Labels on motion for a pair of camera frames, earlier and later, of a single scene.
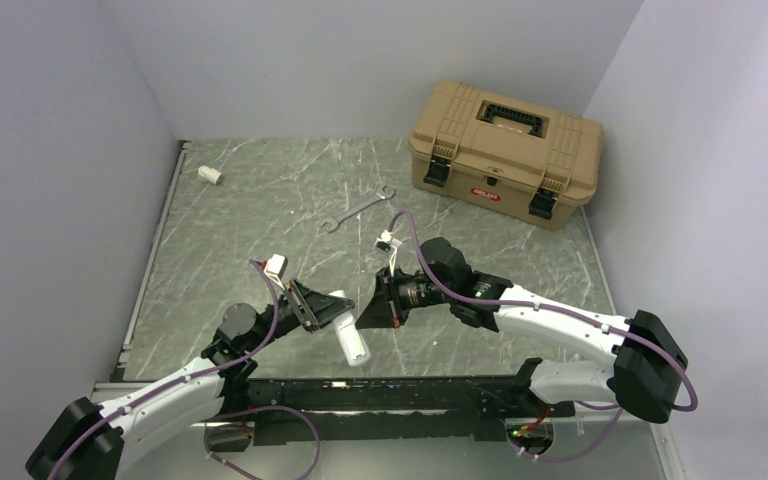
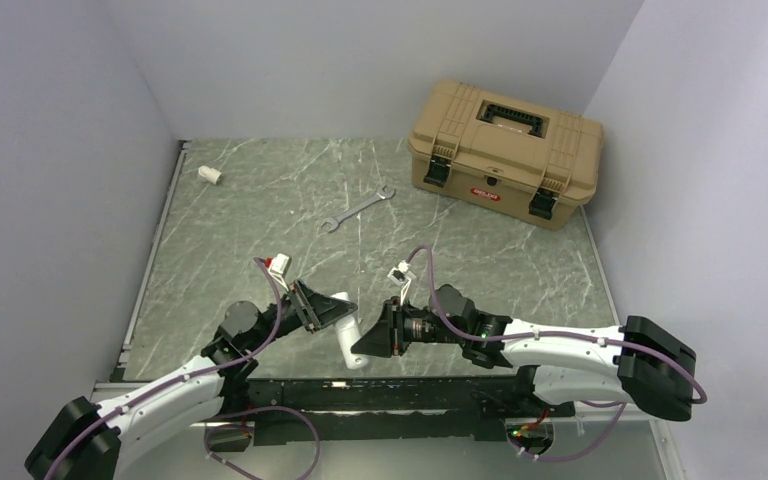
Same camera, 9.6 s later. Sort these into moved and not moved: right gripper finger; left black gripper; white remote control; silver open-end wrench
Moved: right gripper finger
Not moved: silver open-end wrench; left black gripper; white remote control
